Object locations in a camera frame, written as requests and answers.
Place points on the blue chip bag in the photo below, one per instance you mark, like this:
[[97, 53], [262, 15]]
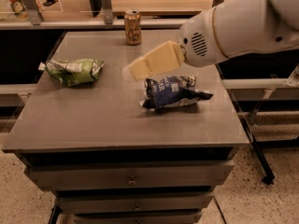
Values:
[[172, 91]]

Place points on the drawer with knob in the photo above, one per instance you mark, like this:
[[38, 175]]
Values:
[[130, 176], [135, 202]]

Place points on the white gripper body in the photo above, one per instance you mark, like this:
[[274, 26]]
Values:
[[199, 44]]

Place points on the orange soda can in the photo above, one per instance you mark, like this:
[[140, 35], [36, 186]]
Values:
[[132, 19]]

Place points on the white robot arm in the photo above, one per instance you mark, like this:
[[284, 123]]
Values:
[[228, 30]]

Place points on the top drawer with knob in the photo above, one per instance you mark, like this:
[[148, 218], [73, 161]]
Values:
[[130, 176]]

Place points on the bottom drawer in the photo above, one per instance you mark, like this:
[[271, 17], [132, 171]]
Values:
[[181, 217]]

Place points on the small black object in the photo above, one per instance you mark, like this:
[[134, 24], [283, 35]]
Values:
[[49, 3]]

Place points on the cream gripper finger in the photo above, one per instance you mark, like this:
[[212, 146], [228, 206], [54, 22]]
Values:
[[165, 58]]

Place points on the grey metal bracket middle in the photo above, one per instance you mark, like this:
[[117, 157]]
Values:
[[107, 11]]

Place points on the black metal table leg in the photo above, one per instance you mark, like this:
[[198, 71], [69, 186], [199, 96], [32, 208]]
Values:
[[269, 176]]

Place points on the grey metal bracket left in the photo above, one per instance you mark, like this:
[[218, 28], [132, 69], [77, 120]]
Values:
[[33, 11]]

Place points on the green chip bag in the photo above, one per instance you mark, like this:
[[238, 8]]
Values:
[[71, 73]]

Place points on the middle drawer with knob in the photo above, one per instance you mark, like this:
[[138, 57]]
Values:
[[135, 202]]

